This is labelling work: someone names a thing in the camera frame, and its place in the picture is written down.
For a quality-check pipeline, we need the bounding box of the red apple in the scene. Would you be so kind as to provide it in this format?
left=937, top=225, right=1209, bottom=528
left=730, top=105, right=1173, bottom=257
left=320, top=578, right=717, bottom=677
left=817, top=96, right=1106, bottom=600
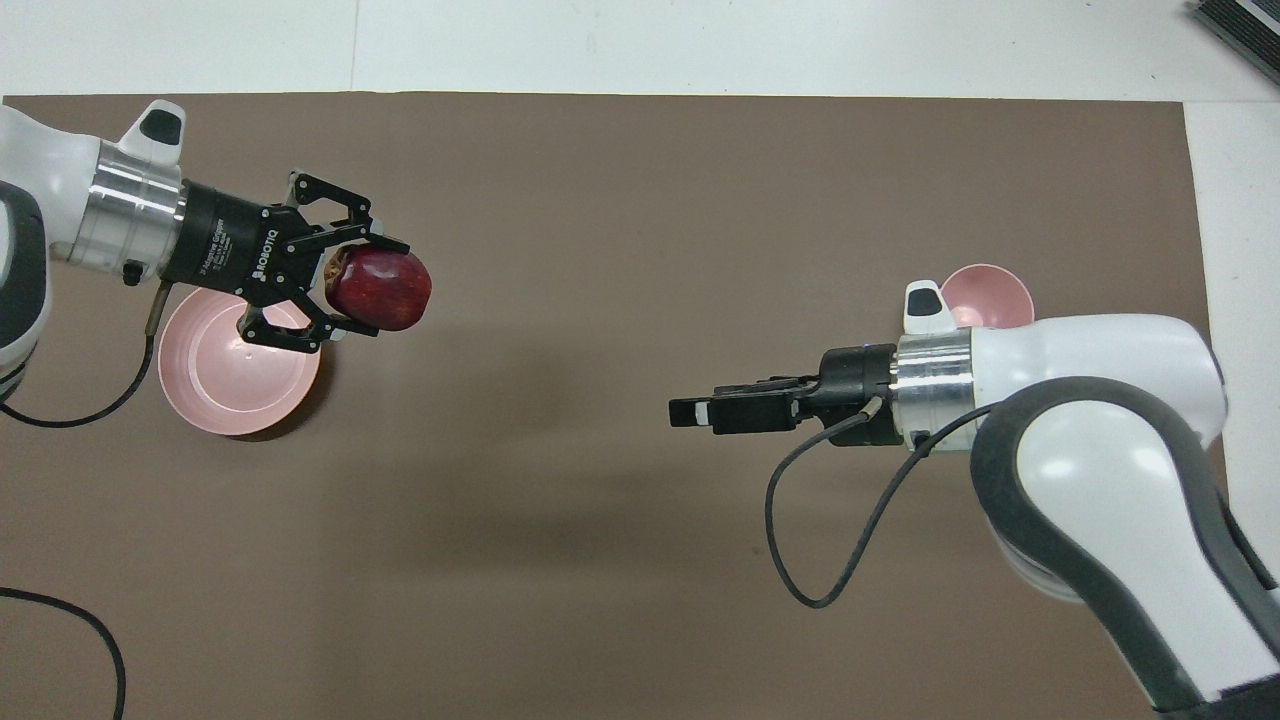
left=322, top=248, right=433, bottom=333

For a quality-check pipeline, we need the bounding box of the pink bowl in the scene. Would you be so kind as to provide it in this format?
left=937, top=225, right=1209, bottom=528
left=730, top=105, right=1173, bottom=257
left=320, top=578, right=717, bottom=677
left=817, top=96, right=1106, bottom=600
left=940, top=263, right=1036, bottom=331

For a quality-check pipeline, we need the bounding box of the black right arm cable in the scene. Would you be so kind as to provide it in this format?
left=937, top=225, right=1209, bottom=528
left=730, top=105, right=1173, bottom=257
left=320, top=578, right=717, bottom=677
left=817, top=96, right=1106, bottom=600
left=765, top=395, right=991, bottom=609

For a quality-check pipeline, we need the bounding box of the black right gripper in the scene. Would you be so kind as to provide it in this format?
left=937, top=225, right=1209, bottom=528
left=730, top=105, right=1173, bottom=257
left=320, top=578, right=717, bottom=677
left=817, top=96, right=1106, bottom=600
left=668, top=345, right=898, bottom=446

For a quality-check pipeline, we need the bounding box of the brown table mat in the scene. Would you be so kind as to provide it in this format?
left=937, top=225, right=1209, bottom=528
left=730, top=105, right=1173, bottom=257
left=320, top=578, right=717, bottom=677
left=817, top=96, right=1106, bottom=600
left=0, top=92, right=1231, bottom=720

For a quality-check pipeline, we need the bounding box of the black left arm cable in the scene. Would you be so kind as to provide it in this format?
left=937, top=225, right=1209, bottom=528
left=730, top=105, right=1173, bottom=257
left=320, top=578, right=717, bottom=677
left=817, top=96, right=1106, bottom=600
left=0, top=283, right=171, bottom=720

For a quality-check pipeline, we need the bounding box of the pink plate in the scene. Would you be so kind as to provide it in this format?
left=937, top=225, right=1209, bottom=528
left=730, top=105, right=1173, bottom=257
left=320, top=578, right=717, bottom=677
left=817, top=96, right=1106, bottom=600
left=158, top=285, right=323, bottom=437

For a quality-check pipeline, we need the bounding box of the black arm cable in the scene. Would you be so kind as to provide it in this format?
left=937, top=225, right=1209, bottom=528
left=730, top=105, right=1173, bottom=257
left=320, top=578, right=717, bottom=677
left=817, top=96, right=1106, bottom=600
left=0, top=283, right=171, bottom=720
left=765, top=395, right=991, bottom=609

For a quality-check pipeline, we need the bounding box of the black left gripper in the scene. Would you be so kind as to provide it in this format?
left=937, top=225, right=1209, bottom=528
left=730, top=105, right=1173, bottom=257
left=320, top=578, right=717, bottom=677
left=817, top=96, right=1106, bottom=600
left=160, top=172, right=411, bottom=354

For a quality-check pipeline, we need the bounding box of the dark slatted panel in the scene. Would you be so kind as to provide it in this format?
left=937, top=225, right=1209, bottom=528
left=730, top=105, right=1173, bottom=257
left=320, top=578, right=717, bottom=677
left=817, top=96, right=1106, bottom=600
left=1190, top=0, right=1280, bottom=58

